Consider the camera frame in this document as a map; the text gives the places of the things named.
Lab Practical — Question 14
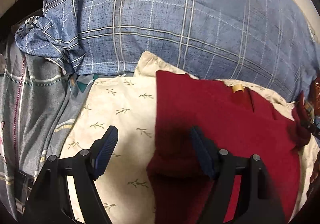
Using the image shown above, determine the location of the dark red small garment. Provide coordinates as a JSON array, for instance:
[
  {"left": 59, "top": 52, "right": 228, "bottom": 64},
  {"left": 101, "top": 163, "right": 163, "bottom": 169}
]
[{"left": 147, "top": 71, "right": 310, "bottom": 223}]

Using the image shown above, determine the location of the grey patterned bed sheet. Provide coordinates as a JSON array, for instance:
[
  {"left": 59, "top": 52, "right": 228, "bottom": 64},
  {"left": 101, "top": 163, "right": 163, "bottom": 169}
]
[{"left": 1, "top": 36, "right": 97, "bottom": 219}]

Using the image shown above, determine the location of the red shiny plastic bag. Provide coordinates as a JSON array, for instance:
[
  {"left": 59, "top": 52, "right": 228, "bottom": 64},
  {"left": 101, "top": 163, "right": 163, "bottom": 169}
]
[{"left": 294, "top": 81, "right": 320, "bottom": 140}]

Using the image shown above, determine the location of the blue plaid large pillow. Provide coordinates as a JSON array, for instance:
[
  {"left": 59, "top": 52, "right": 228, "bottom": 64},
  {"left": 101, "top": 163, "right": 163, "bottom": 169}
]
[{"left": 15, "top": 0, "right": 319, "bottom": 101}]

